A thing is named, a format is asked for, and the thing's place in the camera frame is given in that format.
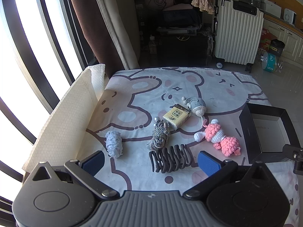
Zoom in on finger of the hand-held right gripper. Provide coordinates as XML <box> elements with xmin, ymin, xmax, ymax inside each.
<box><xmin>283</xmin><ymin>144</ymin><xmax>303</xmax><ymax>174</ymax></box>

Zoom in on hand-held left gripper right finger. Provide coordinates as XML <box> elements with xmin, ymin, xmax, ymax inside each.
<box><xmin>183</xmin><ymin>150</ymin><xmax>273</xmax><ymax>199</ymax></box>

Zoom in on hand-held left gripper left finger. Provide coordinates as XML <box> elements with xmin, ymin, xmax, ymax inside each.
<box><xmin>30</xmin><ymin>150</ymin><xmax>120</xmax><ymax>199</ymax></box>

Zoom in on pale blue lace roll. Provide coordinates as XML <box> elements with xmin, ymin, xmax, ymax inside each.
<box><xmin>105</xmin><ymin>131</ymin><xmax>124</xmax><ymax>159</ymax></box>

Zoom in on pink crochet toy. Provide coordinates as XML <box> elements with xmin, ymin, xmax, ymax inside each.
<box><xmin>194</xmin><ymin>119</ymin><xmax>242</xmax><ymax>157</ymax></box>

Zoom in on black hair claw clip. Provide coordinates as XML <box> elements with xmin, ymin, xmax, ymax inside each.
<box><xmin>149</xmin><ymin>144</ymin><xmax>195</xmax><ymax>173</ymax></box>

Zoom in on black cardboard box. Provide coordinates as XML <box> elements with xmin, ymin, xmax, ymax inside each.
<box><xmin>239</xmin><ymin>103</ymin><xmax>297</xmax><ymax>164</ymax></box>

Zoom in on grey twisted rope bundle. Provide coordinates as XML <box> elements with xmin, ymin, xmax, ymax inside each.
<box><xmin>147</xmin><ymin>117</ymin><xmax>171</xmax><ymax>151</ymax></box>

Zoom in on yellow tissue pack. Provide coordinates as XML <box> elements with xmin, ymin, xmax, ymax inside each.
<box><xmin>162</xmin><ymin>104</ymin><xmax>192</xmax><ymax>130</ymax></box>

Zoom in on grey-blue crochet toy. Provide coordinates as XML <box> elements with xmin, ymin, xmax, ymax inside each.
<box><xmin>181</xmin><ymin>96</ymin><xmax>207</xmax><ymax>117</ymax></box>

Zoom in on cartoon bear printed blanket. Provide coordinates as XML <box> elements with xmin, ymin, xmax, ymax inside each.
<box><xmin>78</xmin><ymin>67</ymin><xmax>301</xmax><ymax>226</ymax></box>

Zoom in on large teal-label water bottle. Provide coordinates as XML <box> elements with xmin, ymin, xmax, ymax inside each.
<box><xmin>259</xmin><ymin>51</ymin><xmax>284</xmax><ymax>73</ymax></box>

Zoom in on black trash bin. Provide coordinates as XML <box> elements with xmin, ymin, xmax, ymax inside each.
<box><xmin>269</xmin><ymin>39</ymin><xmax>286</xmax><ymax>57</ymax></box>

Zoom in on cream kitchen cabinets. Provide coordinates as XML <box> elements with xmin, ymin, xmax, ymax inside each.
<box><xmin>260</xmin><ymin>14</ymin><xmax>303</xmax><ymax>63</ymax></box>

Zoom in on black hard case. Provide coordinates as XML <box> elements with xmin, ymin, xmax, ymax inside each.
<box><xmin>156</xmin><ymin>33</ymin><xmax>212</xmax><ymax>67</ymax></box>

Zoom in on red cardboard box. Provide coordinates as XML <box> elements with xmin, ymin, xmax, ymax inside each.
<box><xmin>258</xmin><ymin>27</ymin><xmax>273</xmax><ymax>52</ymax></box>

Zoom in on small clear plastic bottle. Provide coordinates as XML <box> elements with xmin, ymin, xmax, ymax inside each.
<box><xmin>149</xmin><ymin>35</ymin><xmax>159</xmax><ymax>55</ymax></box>

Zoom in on brown curtain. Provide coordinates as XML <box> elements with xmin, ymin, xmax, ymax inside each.
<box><xmin>65</xmin><ymin>0</ymin><xmax>125</xmax><ymax>77</ymax></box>

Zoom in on white ribbed suitcase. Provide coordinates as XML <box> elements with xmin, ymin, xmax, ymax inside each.
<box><xmin>213</xmin><ymin>0</ymin><xmax>265</xmax><ymax>73</ymax></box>

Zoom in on white small appliance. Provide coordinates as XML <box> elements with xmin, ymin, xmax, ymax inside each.
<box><xmin>283</xmin><ymin>8</ymin><xmax>298</xmax><ymax>26</ymax></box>

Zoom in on beige curtain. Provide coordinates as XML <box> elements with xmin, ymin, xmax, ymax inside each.
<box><xmin>89</xmin><ymin>0</ymin><xmax>140</xmax><ymax>70</ymax></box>

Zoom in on white carton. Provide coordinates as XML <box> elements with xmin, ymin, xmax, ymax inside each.
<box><xmin>263</xmin><ymin>0</ymin><xmax>283</xmax><ymax>18</ymax></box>

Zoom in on dark fabric bag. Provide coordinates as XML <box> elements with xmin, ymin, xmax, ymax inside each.
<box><xmin>162</xmin><ymin>6</ymin><xmax>203</xmax><ymax>29</ymax></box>

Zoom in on dark window frame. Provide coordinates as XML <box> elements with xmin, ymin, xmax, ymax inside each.
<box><xmin>0</xmin><ymin>0</ymin><xmax>91</xmax><ymax>218</ymax></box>

